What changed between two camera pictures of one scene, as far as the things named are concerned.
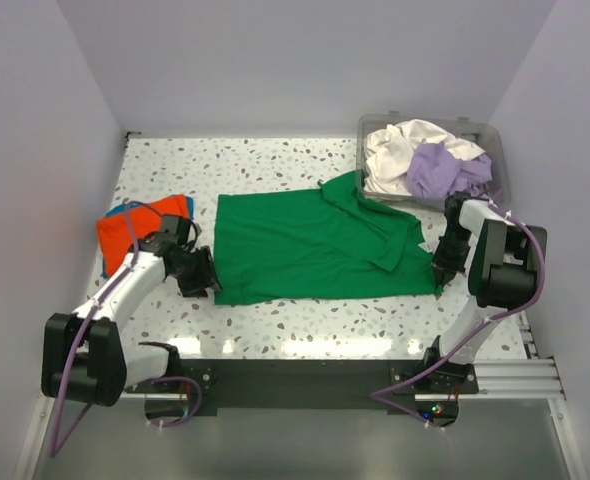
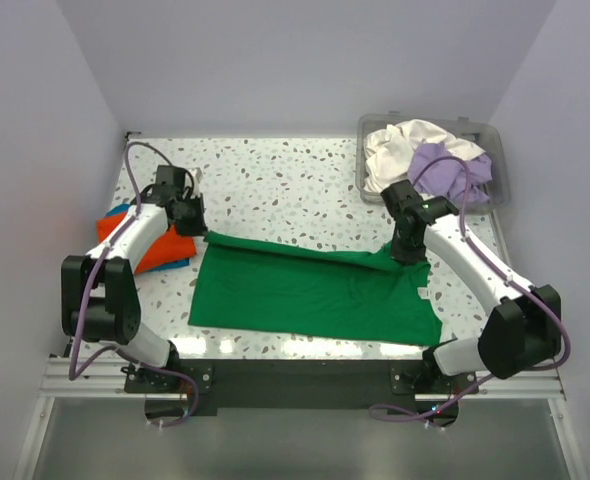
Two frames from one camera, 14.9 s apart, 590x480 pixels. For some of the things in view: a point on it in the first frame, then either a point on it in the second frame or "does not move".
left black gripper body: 198,273 → 191,220
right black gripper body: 447,256 → 406,249
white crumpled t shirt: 388,152 does not move
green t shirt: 319,242 → 283,288
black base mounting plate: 311,383 does not move
